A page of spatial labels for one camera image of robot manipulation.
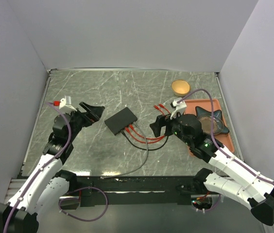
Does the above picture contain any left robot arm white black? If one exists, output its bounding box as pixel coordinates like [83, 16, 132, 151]
[0, 98, 105, 233]

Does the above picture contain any blue star-shaped dish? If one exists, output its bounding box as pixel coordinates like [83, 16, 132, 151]
[195, 106, 230, 135]

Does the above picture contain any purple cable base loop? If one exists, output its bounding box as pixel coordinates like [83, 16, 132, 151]
[58, 186, 109, 222]

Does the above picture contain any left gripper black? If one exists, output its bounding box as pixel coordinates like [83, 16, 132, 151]
[67, 101, 104, 142]

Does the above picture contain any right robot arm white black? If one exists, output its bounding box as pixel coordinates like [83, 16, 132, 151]
[150, 114, 274, 226]

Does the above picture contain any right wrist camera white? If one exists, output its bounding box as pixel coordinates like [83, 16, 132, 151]
[170, 98, 187, 119]

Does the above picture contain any yellow ceramic bowl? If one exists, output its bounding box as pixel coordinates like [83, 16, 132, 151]
[171, 80, 190, 97]

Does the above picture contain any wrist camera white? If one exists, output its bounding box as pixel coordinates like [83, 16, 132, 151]
[53, 96, 76, 114]
[170, 98, 187, 119]

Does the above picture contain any black network switch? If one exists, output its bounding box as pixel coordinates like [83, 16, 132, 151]
[104, 107, 137, 135]

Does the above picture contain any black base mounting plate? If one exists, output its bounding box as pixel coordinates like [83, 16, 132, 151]
[48, 175, 223, 207]

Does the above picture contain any grey ethernet cable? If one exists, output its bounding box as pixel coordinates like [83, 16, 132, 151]
[100, 122, 150, 180]

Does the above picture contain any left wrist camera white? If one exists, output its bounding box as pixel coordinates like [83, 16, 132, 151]
[53, 96, 76, 114]

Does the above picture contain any red ethernet cable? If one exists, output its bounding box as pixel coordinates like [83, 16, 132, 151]
[124, 104, 171, 144]
[129, 103, 171, 141]

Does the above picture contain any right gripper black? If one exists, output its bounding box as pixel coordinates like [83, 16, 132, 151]
[149, 109, 192, 146]

